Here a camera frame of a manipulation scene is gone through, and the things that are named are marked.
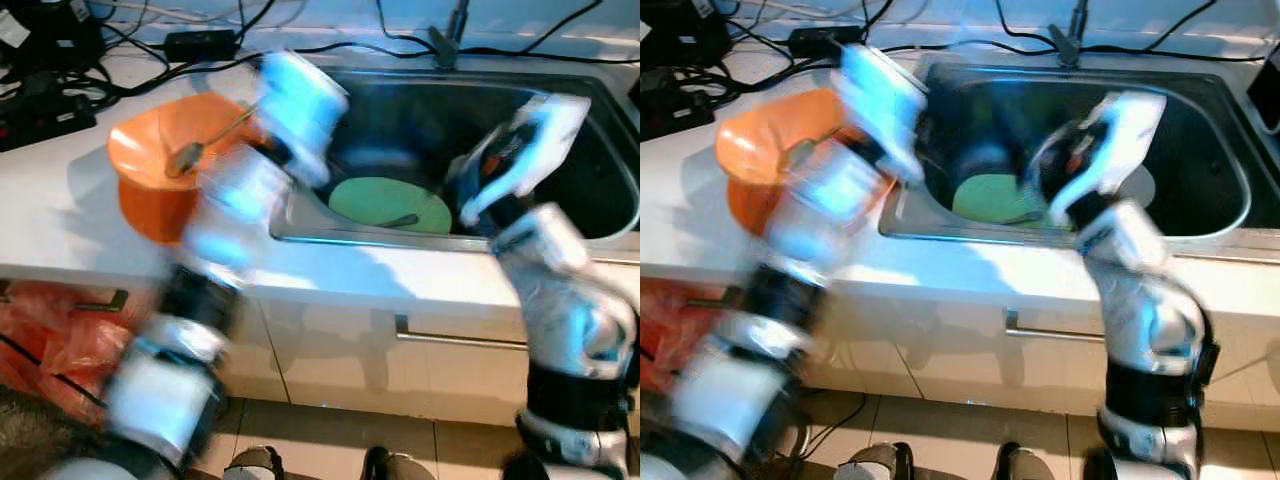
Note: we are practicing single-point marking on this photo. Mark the orange plastic bowl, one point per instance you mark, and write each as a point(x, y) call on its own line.
point(150, 135)
point(755, 130)

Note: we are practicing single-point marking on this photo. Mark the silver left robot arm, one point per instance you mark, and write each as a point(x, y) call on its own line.
point(160, 390)
point(740, 390)

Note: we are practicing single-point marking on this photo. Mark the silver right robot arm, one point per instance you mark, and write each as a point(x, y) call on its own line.
point(1150, 310)
point(570, 310)

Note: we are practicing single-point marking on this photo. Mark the white kitchen cabinet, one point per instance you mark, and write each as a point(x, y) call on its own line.
point(330, 350)
point(940, 345)

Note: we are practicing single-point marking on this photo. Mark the metal spoon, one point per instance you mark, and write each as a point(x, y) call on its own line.
point(400, 220)
point(798, 152)
point(1025, 217)
point(183, 158)

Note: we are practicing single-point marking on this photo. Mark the green round plate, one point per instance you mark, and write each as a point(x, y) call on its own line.
point(385, 198)
point(995, 195)

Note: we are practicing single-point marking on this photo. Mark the stainless steel sink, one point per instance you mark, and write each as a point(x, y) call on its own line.
point(590, 170)
point(1200, 170)

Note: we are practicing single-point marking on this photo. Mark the metal faucet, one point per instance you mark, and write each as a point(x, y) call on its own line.
point(443, 45)
point(1068, 45)

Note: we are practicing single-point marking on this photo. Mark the black power strip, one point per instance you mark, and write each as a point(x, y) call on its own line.
point(45, 122)
point(675, 115)

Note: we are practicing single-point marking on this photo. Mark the red plastic bag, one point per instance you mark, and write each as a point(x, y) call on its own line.
point(670, 335)
point(55, 340)

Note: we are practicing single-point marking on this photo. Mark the black power adapter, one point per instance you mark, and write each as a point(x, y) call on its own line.
point(825, 42)
point(200, 45)

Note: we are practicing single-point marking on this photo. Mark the orange plastic plate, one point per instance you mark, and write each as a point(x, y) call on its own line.
point(155, 215)
point(755, 210)

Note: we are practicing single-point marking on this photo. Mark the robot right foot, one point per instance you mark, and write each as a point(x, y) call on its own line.
point(400, 466)
point(1022, 462)

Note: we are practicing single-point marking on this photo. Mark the dark woven floor mat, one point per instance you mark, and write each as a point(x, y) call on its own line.
point(35, 440)

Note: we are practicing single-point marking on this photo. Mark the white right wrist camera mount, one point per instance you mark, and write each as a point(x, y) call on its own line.
point(545, 130)
point(1125, 125)

